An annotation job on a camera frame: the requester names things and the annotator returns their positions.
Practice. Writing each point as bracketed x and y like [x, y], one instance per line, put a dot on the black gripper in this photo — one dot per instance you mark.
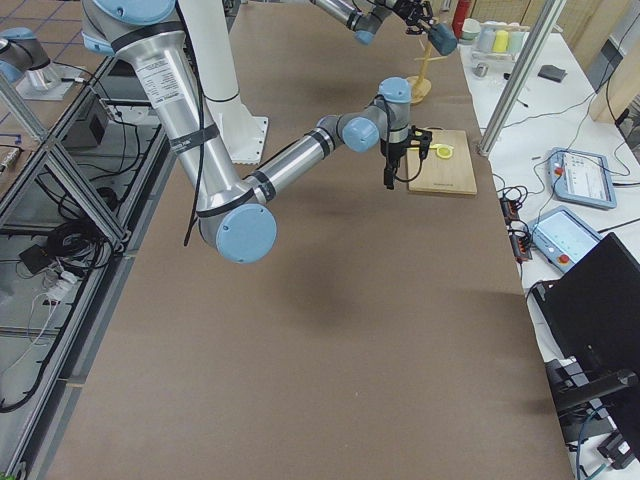
[392, 152]
[403, 6]

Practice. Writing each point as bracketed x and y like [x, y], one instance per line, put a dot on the dark teal mug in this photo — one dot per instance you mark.
[442, 38]

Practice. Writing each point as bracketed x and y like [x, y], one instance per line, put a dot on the wooden cup rack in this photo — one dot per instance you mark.
[420, 84]

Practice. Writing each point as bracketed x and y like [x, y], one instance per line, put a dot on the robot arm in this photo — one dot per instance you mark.
[181, 55]
[364, 24]

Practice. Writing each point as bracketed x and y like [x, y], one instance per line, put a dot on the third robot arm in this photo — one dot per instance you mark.
[25, 63]

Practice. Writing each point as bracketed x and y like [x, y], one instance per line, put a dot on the grey plastic cup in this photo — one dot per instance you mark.
[486, 39]

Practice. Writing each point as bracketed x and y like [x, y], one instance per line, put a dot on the small metal cup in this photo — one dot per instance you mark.
[480, 70]

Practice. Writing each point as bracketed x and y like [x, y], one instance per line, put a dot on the yellow plastic cup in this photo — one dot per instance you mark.
[501, 41]

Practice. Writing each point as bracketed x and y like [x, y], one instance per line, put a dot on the light blue cup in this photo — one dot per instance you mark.
[515, 42]

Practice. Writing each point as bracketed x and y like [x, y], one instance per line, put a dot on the white bowl stack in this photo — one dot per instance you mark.
[470, 30]

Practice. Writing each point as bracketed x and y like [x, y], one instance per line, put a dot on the bamboo cutting board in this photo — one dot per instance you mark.
[443, 176]

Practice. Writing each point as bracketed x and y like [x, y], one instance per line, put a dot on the black square pad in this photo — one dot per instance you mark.
[552, 73]

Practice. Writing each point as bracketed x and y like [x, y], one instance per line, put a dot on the blue teach pendant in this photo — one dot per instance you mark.
[563, 237]
[582, 178]

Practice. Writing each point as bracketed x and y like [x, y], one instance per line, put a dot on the black monitor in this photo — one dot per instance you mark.
[593, 310]

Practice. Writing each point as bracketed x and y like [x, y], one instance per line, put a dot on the black monitor stand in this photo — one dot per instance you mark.
[576, 397]

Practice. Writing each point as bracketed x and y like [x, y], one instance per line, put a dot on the aluminium frame post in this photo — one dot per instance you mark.
[533, 46]

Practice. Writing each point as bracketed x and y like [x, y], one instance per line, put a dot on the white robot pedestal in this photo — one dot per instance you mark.
[243, 134]

